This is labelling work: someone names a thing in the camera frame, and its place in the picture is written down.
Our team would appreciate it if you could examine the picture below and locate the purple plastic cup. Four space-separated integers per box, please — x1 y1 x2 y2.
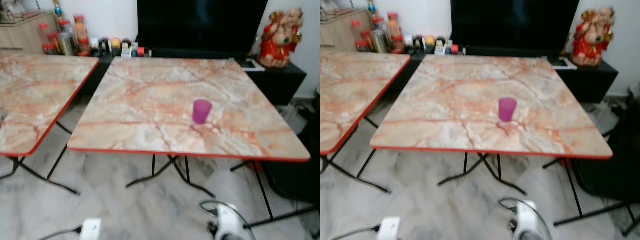
192 99 213 125
498 97 518 123

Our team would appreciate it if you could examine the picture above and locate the marble top folding table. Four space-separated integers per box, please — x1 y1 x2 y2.
67 56 319 229
0 52 100 196
370 54 640 227
320 48 412 194

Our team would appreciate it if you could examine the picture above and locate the black chair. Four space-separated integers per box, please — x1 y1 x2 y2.
262 92 321 204
570 82 640 237

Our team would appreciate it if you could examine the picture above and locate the red and gold figurine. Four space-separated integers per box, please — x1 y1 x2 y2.
257 7 304 69
571 6 616 68

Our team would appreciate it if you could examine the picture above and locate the white framed tablet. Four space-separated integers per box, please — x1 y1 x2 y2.
547 56 578 70
235 58 266 73

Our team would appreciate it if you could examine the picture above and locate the light wooden cabinet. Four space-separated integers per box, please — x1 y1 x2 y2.
320 10 373 51
0 12 60 55

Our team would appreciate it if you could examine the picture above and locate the red-lid plastic jar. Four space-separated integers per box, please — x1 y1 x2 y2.
351 20 364 52
39 22 52 54

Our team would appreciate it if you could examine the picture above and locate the steel canister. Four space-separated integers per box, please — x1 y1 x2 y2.
372 30 390 54
58 32 76 56

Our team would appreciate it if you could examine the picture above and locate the tall orange red-lid jar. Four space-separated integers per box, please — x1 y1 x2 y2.
73 15 91 56
387 12 405 54

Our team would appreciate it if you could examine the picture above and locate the black television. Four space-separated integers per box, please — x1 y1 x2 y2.
450 0 581 51
136 0 269 54

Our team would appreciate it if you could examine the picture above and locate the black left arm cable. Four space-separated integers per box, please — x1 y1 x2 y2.
37 226 83 240
331 225 385 240

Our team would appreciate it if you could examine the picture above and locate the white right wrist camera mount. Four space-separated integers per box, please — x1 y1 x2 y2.
515 200 540 240
216 202 242 240

